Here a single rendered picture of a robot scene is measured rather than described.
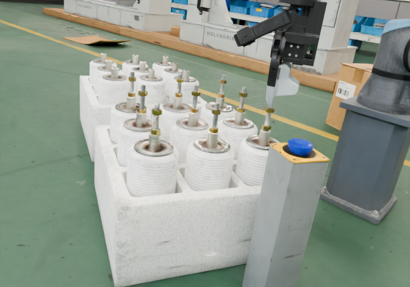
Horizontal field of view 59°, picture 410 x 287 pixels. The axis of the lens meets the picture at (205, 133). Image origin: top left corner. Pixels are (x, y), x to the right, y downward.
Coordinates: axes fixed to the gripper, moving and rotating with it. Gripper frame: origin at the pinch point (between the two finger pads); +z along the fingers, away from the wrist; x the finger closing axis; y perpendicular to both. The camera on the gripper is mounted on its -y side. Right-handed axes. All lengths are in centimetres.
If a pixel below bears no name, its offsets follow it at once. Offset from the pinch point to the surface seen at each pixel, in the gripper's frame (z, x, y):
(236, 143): 12.6, 4.6, -5.8
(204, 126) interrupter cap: 9.1, 1.9, -13.2
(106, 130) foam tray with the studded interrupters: 16.4, 3.8, -38.9
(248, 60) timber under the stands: 28, 213, -38
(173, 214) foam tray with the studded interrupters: 19.3, -19.1, -11.6
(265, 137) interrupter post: 7.7, -1.1, 1.0
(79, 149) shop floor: 34, 23, -60
